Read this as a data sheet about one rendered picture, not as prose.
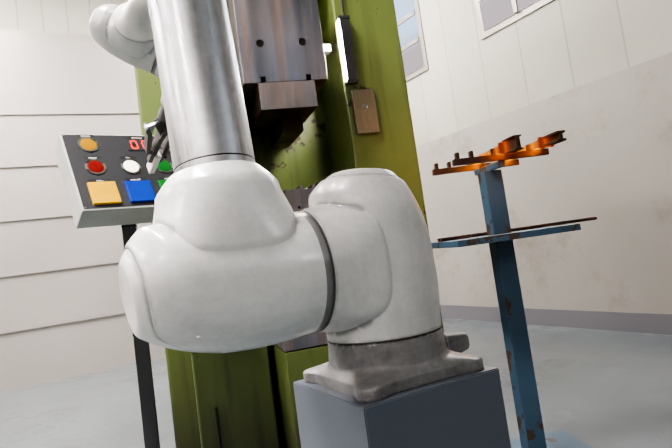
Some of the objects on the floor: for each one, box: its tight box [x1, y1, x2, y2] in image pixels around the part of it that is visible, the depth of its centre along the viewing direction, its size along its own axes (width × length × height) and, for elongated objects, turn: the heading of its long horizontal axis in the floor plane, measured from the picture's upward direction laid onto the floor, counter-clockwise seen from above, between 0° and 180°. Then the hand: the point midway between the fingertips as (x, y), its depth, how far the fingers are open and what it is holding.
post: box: [121, 224, 160, 448], centre depth 169 cm, size 4×4×108 cm
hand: (153, 161), depth 155 cm, fingers closed
